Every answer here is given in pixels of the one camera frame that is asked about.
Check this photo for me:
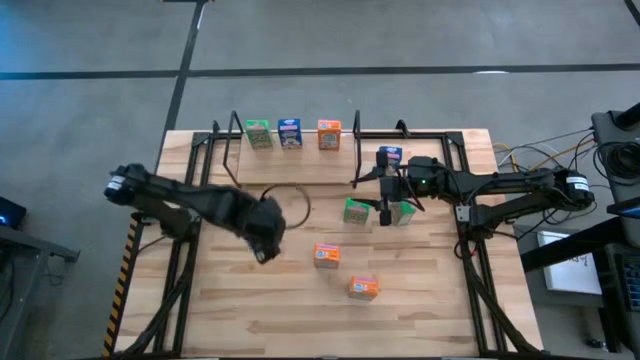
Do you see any black cable coil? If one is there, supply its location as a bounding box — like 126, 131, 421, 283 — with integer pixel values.
593, 140, 640, 180

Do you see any grey equipment cart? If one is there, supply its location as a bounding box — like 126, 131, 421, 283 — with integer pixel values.
591, 102, 640, 201

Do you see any blue lit screen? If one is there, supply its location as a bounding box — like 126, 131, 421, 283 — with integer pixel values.
606, 197, 640, 221

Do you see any orange Mini Wheats cereal box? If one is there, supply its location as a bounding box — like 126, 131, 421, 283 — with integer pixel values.
348, 275, 381, 302
313, 242, 342, 270
316, 118, 343, 152

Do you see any yellow cable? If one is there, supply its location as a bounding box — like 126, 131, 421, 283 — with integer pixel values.
529, 137, 599, 172

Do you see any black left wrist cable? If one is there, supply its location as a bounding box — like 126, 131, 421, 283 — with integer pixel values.
258, 182, 313, 231

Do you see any black stand pole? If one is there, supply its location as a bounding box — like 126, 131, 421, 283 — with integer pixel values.
613, 101, 640, 130

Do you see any blue Frosted Flakes cereal box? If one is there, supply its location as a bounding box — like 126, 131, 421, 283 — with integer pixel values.
277, 118, 304, 150
378, 145, 404, 177

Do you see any grey desk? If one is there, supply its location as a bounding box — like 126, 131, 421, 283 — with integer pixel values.
513, 223, 640, 360

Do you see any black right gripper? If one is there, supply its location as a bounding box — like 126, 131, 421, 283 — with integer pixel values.
351, 149, 410, 227

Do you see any white board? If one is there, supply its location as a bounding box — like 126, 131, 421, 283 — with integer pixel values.
536, 230, 605, 297

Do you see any green Apple Jacks cereal box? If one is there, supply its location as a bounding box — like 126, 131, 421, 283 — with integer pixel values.
390, 200, 417, 227
244, 118, 275, 150
343, 197, 372, 225

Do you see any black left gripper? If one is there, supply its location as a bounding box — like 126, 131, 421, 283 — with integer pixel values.
240, 194, 288, 266

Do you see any white cable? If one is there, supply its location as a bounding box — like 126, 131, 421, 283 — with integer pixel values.
492, 128, 596, 169

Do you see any black diagonal beam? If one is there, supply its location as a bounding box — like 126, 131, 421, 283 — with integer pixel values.
518, 196, 640, 274

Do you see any grey metal stand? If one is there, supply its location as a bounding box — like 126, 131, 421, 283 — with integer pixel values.
0, 224, 81, 360

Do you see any black device with blue light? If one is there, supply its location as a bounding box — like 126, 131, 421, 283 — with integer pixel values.
0, 195, 28, 230

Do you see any black keyboard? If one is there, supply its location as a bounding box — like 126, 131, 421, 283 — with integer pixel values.
618, 252, 640, 312

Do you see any black aluminium table frame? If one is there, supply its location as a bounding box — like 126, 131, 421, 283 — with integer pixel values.
113, 118, 544, 359

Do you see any wooden shelf with black frame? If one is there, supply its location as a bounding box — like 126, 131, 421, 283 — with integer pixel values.
222, 109, 364, 190

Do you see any yellow black hazard tape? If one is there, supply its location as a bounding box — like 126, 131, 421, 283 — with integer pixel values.
101, 213, 140, 359

